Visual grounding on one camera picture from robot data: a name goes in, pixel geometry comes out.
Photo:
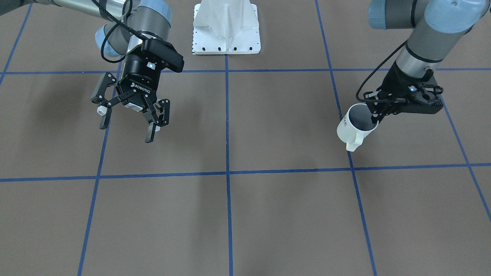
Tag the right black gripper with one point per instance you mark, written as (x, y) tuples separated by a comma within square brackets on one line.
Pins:
[(136, 73)]

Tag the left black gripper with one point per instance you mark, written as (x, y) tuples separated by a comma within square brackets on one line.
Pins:
[(392, 83)]

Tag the white mug with handle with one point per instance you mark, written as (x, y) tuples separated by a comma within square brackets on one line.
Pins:
[(355, 126)]

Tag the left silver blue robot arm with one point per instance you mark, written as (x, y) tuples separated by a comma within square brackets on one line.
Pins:
[(437, 25)]

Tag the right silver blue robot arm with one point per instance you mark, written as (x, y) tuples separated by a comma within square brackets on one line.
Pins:
[(136, 36)]

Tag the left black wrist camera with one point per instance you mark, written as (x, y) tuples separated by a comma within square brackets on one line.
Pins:
[(422, 96)]

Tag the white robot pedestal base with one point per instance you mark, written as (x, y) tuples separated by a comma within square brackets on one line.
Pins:
[(226, 27)]

